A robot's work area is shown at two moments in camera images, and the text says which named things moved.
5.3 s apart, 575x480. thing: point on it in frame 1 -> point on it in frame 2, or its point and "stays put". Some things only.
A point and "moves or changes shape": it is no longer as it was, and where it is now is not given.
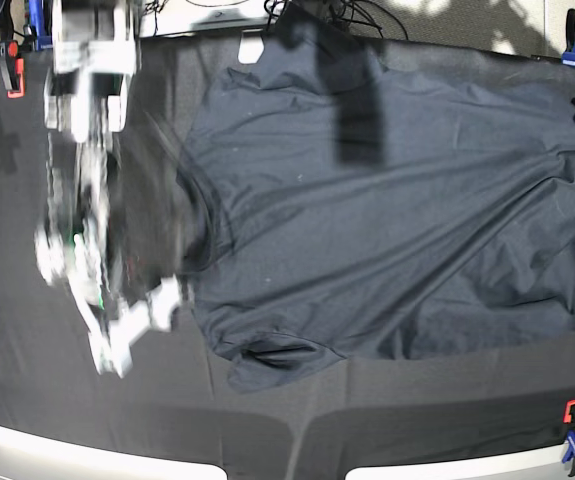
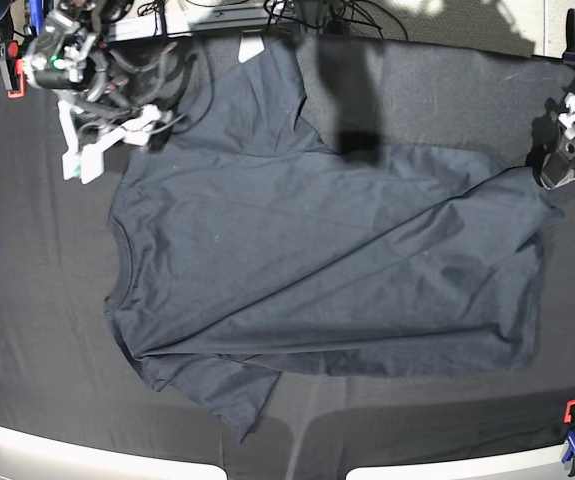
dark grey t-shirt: x=347 y=197 moves or changes shape
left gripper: x=86 y=262 -> x=102 y=93
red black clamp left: x=15 y=67 stays put
